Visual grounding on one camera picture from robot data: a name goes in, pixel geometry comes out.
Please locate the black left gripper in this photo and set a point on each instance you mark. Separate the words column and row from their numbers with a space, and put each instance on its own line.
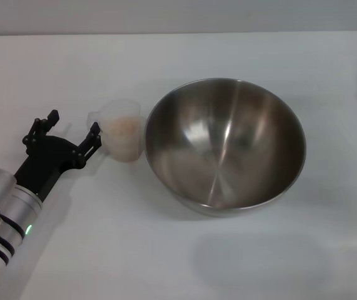
column 48, row 156

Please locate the pale rice grains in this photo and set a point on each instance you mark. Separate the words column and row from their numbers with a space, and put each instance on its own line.
column 122, row 137

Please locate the clear plastic measuring cup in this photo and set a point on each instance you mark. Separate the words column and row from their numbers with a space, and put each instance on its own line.
column 120, row 107

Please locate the large stainless steel bowl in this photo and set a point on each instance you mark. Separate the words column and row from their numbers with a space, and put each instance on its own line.
column 225, row 147

